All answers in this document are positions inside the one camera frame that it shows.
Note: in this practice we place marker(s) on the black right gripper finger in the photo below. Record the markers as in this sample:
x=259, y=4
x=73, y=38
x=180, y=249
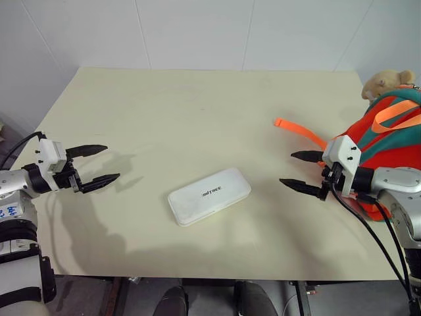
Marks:
x=302, y=187
x=309, y=156

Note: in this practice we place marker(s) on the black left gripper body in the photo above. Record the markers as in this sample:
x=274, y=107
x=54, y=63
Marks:
x=65, y=177

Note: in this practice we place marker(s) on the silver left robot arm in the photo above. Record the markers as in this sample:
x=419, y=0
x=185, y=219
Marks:
x=13, y=184

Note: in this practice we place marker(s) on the red green orange backpack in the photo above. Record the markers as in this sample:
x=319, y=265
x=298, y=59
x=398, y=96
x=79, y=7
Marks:
x=378, y=154

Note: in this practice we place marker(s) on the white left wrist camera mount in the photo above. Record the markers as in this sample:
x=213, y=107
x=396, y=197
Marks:
x=49, y=153

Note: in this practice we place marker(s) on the white pencil case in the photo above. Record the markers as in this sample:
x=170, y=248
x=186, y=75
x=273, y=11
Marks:
x=208, y=196

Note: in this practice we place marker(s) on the beige plush toy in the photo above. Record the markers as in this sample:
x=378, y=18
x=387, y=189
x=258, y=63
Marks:
x=383, y=82

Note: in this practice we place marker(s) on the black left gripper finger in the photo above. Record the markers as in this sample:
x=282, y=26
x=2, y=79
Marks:
x=100, y=181
x=87, y=150

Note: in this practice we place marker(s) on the dark rounded shape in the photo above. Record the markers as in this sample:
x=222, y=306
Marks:
x=172, y=303

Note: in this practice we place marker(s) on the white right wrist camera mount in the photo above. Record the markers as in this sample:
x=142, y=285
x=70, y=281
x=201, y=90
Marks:
x=343, y=153

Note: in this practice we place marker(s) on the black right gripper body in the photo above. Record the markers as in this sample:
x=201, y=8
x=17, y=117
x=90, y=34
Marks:
x=333, y=177

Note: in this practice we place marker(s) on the black table leg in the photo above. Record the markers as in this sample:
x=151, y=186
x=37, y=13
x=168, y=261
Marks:
x=301, y=299
x=121, y=298

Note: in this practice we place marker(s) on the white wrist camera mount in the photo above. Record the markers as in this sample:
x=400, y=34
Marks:
x=343, y=153
x=49, y=153

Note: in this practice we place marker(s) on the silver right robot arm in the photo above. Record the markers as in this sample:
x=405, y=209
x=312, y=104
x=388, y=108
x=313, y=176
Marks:
x=399, y=184

